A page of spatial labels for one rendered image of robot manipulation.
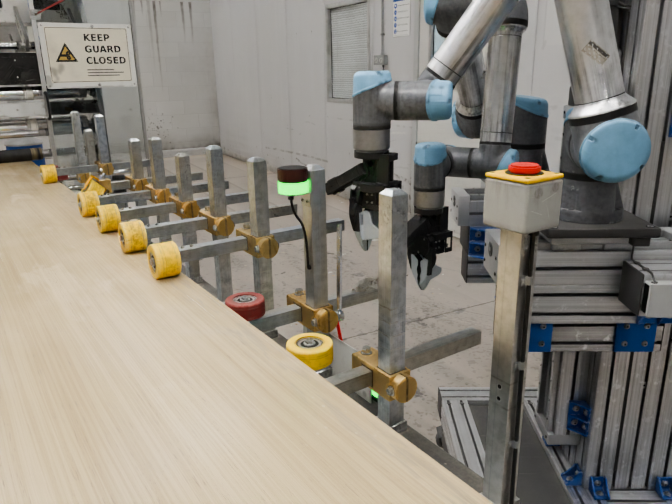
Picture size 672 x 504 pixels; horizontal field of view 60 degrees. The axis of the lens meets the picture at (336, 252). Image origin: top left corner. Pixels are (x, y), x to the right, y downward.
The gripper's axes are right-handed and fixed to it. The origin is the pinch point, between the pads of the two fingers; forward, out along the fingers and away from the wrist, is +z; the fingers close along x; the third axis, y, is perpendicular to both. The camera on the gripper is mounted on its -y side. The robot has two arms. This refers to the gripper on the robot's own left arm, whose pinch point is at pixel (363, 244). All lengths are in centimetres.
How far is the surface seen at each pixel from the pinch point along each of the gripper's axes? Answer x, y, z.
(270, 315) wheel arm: -17.1, -12.1, 13.3
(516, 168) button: -28, 41, -24
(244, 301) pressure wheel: -22.1, -14.3, 8.9
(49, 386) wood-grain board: -63, -16, 9
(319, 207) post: -9.3, -4.4, -9.3
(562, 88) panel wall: 293, -42, -22
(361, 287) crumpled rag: 5.7, -4.3, 12.6
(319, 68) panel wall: 441, -346, -37
